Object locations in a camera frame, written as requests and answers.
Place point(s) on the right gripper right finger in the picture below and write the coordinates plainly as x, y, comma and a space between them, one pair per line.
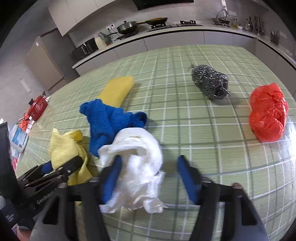
241, 220

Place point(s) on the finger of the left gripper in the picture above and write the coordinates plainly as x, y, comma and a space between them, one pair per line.
35, 177
47, 168

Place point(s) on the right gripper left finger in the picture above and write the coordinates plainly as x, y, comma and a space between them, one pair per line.
57, 220

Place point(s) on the yellow knitted cloth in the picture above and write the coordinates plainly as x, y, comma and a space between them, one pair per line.
64, 147

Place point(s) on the person's left hand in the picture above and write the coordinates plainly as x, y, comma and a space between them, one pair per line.
23, 235

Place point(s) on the red white packet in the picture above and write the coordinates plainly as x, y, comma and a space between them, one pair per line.
14, 158

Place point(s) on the white blue plastic jar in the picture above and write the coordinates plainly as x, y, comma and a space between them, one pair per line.
18, 138

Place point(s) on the blue cloth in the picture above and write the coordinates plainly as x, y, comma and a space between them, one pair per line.
106, 121

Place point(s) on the yellow sponge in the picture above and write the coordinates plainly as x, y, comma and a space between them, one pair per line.
116, 91

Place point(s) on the beige refrigerator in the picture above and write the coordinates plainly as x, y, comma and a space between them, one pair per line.
50, 59

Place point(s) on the green checked tablecloth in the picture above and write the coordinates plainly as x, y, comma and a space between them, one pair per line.
214, 135

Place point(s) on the red plastic bag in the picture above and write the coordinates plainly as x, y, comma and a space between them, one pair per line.
268, 115

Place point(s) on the black microwave oven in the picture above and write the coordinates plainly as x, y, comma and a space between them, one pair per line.
85, 49

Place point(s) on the white kettle jug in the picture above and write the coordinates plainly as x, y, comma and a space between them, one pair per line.
100, 42

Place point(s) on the steel wool scrubber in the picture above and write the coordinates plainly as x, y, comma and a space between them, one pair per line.
213, 84

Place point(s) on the black lidded pot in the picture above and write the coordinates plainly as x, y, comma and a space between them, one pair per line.
127, 27

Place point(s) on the black frying wok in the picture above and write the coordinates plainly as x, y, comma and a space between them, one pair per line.
154, 21

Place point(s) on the black range hood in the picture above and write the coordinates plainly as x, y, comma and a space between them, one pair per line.
144, 4

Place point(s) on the black utensil holder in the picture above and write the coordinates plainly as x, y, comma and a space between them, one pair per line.
275, 37

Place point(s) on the black gas stove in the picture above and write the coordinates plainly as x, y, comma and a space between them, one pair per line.
189, 23

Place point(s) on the dark glass bottle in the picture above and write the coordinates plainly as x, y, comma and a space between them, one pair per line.
249, 24

